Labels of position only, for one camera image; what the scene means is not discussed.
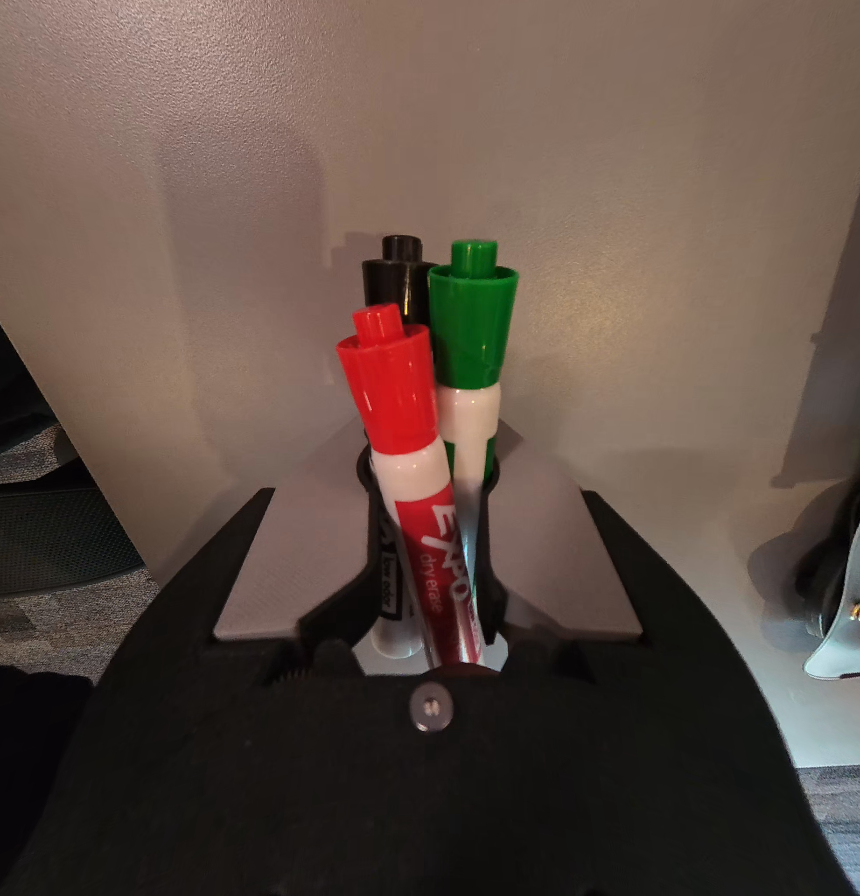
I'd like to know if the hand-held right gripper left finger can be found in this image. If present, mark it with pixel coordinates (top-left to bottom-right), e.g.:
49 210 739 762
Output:
215 427 376 644

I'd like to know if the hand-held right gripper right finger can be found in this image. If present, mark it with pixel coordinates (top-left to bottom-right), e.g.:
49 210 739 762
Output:
483 420 645 641

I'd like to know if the black dry erase marker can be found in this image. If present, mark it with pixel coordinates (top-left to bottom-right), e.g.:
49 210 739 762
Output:
362 236 434 660

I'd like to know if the green dry erase marker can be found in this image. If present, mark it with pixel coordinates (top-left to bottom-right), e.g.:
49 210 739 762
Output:
427 239 521 506

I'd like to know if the red dry erase marker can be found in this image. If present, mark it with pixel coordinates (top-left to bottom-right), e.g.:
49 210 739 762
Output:
335 304 488 669

